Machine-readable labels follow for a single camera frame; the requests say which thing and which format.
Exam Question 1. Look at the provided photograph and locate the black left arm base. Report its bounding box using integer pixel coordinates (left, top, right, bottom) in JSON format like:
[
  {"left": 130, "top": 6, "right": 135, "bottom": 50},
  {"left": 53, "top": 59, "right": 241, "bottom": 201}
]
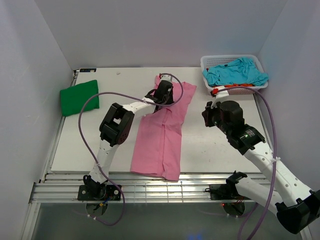
[{"left": 76, "top": 184, "right": 122, "bottom": 217}]

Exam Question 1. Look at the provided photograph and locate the orange t shirt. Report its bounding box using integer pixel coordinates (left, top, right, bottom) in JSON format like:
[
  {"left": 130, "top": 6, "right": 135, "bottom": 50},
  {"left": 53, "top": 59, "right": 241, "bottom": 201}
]
[{"left": 214, "top": 83, "right": 255, "bottom": 88}]

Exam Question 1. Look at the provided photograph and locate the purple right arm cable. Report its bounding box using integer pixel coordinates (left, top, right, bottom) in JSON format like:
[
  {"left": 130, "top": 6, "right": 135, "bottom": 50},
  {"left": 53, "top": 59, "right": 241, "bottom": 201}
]
[{"left": 217, "top": 86, "right": 278, "bottom": 240}]

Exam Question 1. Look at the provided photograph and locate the green folded t shirt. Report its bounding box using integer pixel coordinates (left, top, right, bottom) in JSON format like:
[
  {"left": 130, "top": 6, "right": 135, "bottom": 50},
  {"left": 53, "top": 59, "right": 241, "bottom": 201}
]
[{"left": 60, "top": 79, "right": 99, "bottom": 117}]

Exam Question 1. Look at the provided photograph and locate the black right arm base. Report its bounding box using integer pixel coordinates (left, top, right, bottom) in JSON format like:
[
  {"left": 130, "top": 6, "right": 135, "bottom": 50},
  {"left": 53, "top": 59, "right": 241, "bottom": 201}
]
[{"left": 204, "top": 183, "right": 248, "bottom": 218}]

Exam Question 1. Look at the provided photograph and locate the blue label sticker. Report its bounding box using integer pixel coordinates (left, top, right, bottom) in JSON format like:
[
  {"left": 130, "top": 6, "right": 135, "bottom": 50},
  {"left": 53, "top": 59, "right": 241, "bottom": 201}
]
[{"left": 79, "top": 68, "right": 97, "bottom": 73}]

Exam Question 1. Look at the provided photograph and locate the pink t shirt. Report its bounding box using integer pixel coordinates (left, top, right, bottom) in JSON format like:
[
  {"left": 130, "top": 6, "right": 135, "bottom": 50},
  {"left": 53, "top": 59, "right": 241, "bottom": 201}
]
[{"left": 130, "top": 81, "right": 197, "bottom": 182}]

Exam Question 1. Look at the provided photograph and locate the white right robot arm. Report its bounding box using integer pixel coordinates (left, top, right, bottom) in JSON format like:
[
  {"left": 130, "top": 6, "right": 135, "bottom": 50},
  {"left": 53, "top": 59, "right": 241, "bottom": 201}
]
[{"left": 202, "top": 100, "right": 320, "bottom": 234}]

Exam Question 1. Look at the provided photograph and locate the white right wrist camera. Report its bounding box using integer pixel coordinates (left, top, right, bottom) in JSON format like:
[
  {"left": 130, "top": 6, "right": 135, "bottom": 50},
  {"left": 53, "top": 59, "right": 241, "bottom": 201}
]
[{"left": 211, "top": 86, "right": 229, "bottom": 109}]

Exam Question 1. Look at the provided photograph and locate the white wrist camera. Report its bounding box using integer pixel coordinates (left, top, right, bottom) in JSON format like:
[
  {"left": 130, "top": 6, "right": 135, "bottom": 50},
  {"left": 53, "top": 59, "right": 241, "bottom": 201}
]
[
  {"left": 159, "top": 74, "right": 173, "bottom": 82},
  {"left": 211, "top": 86, "right": 229, "bottom": 109}
]

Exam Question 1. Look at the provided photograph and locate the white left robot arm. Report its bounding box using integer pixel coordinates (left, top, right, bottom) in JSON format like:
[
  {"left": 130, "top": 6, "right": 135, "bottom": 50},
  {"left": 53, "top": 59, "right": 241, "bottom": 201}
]
[{"left": 83, "top": 78, "right": 197, "bottom": 200}]

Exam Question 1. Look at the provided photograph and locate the blue t shirt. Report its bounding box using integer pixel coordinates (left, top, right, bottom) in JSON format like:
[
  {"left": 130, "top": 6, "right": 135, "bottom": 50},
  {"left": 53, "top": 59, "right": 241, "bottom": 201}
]
[{"left": 202, "top": 57, "right": 269, "bottom": 87}]

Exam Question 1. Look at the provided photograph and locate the aluminium frame rail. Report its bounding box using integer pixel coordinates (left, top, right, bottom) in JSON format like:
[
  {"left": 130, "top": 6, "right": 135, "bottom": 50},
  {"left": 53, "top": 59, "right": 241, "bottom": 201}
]
[{"left": 29, "top": 172, "right": 231, "bottom": 204}]

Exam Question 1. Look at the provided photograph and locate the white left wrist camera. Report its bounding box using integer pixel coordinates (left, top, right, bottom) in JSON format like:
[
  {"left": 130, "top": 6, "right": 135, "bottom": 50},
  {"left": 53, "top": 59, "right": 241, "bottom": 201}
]
[{"left": 159, "top": 74, "right": 173, "bottom": 82}]

